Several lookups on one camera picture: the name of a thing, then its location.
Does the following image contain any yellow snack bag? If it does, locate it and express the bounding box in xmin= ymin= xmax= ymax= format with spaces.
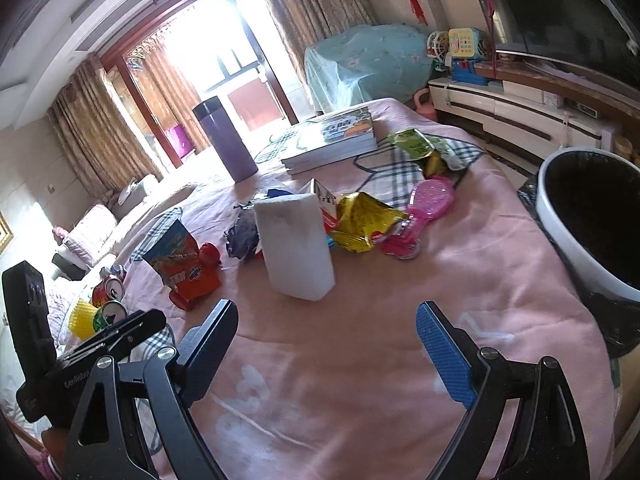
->
xmin=327 ymin=192 xmax=408 ymax=256

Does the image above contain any pink plastic hairbrush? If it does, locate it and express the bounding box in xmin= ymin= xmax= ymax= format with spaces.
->
xmin=405 ymin=176 xmax=457 ymax=223

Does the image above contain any white and yellow ball toy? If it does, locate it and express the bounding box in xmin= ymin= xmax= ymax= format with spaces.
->
xmin=426 ymin=31 xmax=451 ymax=68

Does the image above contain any colourful activity cube toy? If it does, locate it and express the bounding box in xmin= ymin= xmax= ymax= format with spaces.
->
xmin=447 ymin=27 xmax=488 ymax=58

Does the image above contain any beige sofa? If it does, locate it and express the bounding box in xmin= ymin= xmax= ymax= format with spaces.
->
xmin=50 ymin=175 xmax=201 ymax=282

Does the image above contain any red drink can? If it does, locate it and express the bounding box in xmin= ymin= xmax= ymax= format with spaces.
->
xmin=91 ymin=277 xmax=125 ymax=307

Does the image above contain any yellow plastic cup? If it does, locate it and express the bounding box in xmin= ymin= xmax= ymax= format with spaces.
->
xmin=69 ymin=297 xmax=101 ymax=339

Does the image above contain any pink plastic toy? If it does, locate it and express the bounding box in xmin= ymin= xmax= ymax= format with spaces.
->
xmin=380 ymin=215 xmax=424 ymax=261

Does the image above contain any white foam block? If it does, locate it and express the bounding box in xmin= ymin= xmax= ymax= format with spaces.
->
xmin=253 ymin=192 xmax=336 ymax=302

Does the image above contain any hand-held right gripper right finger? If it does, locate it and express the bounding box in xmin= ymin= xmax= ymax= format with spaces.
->
xmin=415 ymin=301 xmax=591 ymax=480

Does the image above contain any black flat television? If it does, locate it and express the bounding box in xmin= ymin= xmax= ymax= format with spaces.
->
xmin=460 ymin=0 xmax=640 ymax=77

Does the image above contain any red and white carton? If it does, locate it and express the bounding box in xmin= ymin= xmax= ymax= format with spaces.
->
xmin=309 ymin=178 xmax=342 ymax=235

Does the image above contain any dark purple wrapper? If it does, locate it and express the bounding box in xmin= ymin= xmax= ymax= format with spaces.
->
xmin=224 ymin=205 xmax=266 ymax=261

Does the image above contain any brown patterned curtain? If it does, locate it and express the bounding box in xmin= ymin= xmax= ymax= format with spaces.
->
xmin=247 ymin=0 xmax=378 ymax=111
xmin=47 ymin=57 xmax=166 ymax=201

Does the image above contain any purple thermos bottle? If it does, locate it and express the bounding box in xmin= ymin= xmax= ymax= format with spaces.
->
xmin=192 ymin=95 xmax=260 ymax=182

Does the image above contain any orange and blue snack bag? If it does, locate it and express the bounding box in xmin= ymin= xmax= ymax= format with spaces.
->
xmin=141 ymin=219 xmax=222 ymax=311

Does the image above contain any teal cloth-covered furniture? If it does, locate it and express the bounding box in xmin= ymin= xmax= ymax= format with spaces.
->
xmin=304 ymin=22 xmax=434 ymax=114

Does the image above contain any pink thin rod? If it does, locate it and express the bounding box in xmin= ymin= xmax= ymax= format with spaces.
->
xmin=477 ymin=0 xmax=500 ymax=83

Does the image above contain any white television cabinet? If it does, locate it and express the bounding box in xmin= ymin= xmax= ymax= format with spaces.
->
xmin=427 ymin=62 xmax=640 ymax=172

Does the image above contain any magenta storage box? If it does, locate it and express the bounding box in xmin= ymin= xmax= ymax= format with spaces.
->
xmin=165 ymin=124 xmax=195 ymax=160

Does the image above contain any white bin with black liner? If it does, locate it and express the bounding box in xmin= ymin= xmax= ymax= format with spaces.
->
xmin=535 ymin=147 xmax=640 ymax=306

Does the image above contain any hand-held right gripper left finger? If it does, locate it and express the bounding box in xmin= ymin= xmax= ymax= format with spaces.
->
xmin=64 ymin=299 xmax=240 ymax=480

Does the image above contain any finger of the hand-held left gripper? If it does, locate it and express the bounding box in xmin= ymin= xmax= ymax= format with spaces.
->
xmin=90 ymin=309 xmax=167 ymax=362

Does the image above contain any blue toy cash register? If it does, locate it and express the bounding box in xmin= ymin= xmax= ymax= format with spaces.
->
xmin=449 ymin=57 xmax=493 ymax=87

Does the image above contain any pink kettlebell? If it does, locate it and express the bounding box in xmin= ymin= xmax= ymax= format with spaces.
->
xmin=412 ymin=89 xmax=439 ymax=121

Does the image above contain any green drink can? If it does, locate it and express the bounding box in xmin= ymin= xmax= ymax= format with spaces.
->
xmin=94 ymin=300 xmax=127 ymax=332

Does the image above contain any green snack bag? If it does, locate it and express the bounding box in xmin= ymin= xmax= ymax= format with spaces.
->
xmin=387 ymin=128 xmax=486 ymax=181

